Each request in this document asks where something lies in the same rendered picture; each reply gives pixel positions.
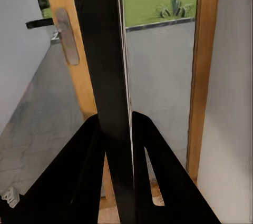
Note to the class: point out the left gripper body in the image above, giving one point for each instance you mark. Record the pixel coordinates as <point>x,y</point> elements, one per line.
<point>5,209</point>

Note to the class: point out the poster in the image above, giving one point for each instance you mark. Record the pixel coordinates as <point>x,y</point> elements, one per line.
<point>102,25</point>

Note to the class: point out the door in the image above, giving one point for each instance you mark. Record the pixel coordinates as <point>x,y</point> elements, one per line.
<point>46,93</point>

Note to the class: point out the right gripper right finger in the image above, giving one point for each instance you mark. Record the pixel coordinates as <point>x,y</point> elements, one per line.
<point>184,203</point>

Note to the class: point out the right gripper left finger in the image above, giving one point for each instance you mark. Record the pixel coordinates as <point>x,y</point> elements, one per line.
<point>68,191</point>

